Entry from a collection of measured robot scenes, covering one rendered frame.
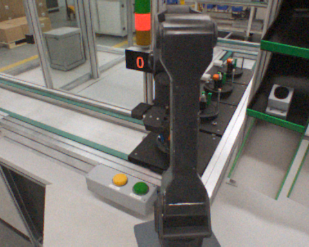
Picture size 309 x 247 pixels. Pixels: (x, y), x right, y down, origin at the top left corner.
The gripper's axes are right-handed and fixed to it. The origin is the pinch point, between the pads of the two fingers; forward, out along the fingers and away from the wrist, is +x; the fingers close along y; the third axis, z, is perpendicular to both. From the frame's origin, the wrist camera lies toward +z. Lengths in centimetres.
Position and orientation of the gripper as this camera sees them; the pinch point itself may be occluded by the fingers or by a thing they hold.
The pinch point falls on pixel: (165, 132)
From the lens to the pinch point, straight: 72.1
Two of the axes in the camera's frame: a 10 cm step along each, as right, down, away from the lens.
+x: 0.0, 8.3, 5.6
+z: -4.7, 4.9, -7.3
